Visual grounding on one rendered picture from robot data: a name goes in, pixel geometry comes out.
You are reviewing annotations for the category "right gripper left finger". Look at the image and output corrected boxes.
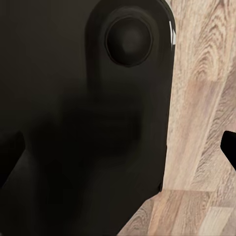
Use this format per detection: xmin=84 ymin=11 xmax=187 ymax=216
xmin=0 ymin=131 xmax=26 ymax=190

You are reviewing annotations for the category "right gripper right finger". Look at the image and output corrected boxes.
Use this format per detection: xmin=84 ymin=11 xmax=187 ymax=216
xmin=220 ymin=130 xmax=236 ymax=170

